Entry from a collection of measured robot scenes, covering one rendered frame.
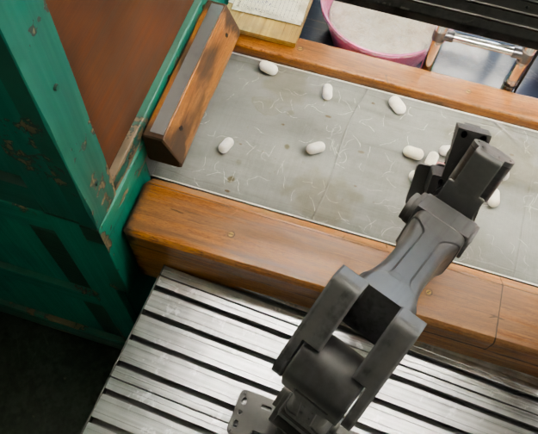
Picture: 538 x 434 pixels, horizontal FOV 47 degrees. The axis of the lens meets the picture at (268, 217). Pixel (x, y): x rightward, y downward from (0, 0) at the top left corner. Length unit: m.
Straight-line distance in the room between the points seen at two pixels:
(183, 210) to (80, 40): 0.35
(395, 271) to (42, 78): 0.40
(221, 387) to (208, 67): 0.52
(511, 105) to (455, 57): 0.22
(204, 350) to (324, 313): 0.47
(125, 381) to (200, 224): 0.27
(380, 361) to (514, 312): 0.47
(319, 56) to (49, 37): 0.62
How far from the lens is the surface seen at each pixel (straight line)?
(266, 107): 1.12
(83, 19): 0.75
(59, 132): 0.72
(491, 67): 1.36
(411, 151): 1.08
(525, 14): 0.86
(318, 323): 0.56
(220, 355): 1.00
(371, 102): 1.15
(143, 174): 1.02
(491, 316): 0.98
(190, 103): 1.01
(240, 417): 0.97
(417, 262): 0.63
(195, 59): 1.03
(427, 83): 1.17
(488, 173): 0.77
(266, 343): 1.00
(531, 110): 1.20
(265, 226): 0.97
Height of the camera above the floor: 1.63
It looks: 63 degrees down
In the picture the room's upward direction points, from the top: 4 degrees clockwise
